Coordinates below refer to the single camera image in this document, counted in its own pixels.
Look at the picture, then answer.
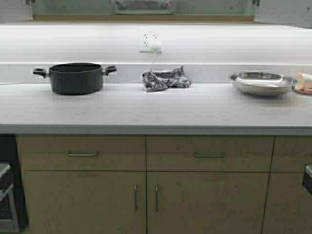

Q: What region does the aluminium foil tray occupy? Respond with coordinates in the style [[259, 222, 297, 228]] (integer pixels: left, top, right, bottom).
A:
[[109, 0, 177, 15]]

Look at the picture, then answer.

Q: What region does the robot base left part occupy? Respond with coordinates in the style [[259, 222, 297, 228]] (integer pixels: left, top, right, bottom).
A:
[[0, 163, 13, 197]]

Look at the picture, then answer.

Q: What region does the robot base right part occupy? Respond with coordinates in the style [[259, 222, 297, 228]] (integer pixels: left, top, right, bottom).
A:
[[302, 164, 312, 195]]

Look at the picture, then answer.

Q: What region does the right lower cabinet door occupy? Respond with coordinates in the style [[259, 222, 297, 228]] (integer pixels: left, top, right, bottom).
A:
[[147, 172, 269, 234]]

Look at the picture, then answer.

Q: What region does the cabinet door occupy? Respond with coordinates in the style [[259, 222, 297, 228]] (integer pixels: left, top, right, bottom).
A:
[[24, 171, 145, 234], [147, 172, 269, 234], [262, 173, 312, 234]]

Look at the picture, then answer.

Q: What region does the black cooking pot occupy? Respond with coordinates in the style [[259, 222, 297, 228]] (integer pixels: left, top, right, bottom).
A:
[[33, 63, 117, 95]]

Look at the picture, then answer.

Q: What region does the left lower cabinet door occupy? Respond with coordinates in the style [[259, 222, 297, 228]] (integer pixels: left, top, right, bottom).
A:
[[24, 171, 145, 234]]

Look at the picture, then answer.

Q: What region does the far right cabinet door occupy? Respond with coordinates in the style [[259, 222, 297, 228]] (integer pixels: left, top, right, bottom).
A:
[[262, 173, 312, 234]]

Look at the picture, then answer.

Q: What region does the grey patterned cloth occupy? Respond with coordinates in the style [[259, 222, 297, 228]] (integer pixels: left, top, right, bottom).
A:
[[141, 66, 192, 92]]

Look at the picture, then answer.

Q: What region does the middle wooden drawer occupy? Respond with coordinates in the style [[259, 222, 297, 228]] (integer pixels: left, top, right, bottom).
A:
[[147, 136, 274, 172]]

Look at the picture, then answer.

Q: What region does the wooden drawer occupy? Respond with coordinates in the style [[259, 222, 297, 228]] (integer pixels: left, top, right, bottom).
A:
[[271, 136, 312, 173], [147, 136, 274, 172], [17, 135, 146, 171]]

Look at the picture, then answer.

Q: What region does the steel bowl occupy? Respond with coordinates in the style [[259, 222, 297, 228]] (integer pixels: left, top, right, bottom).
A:
[[229, 71, 298, 97]]

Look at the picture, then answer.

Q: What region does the left wooden drawer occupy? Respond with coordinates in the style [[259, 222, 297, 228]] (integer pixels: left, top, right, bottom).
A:
[[17, 135, 146, 171]]

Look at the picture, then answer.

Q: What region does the right wooden drawer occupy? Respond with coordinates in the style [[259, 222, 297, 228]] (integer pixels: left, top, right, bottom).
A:
[[271, 136, 312, 173]]

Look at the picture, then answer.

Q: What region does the cream cylindrical cup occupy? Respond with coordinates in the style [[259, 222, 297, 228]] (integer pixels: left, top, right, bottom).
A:
[[295, 73, 312, 90]]

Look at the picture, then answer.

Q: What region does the black appliance at left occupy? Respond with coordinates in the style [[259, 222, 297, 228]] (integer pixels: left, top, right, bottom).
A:
[[0, 134, 29, 234]]

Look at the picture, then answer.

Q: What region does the pink plate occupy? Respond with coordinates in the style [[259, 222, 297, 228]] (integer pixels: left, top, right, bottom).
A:
[[293, 87, 312, 95]]

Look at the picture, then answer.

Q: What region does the white cable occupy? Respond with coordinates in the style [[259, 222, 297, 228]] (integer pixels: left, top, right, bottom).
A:
[[129, 50, 157, 83]]

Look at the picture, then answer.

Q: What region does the right door handle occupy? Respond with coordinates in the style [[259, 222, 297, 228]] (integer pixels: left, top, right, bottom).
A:
[[155, 184, 159, 212]]

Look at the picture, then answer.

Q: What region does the door handle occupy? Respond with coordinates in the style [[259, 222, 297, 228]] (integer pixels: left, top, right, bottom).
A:
[[134, 183, 138, 211], [155, 184, 159, 212]]

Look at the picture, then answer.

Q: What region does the left drawer handle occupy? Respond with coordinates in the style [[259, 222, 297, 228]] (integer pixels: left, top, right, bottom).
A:
[[67, 151, 98, 156]]

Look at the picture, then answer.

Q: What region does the drawer handle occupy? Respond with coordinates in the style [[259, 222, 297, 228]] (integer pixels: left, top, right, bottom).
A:
[[195, 153, 226, 158], [67, 151, 98, 156]]

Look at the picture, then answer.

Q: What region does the left door handle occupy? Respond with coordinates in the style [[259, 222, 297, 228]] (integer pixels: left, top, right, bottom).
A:
[[134, 183, 138, 211]]

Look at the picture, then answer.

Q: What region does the white wall outlet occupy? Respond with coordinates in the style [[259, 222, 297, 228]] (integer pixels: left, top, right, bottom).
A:
[[139, 31, 163, 54]]

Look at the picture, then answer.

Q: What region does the middle drawer handle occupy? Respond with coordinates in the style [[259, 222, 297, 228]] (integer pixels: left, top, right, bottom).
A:
[[195, 153, 226, 158]]

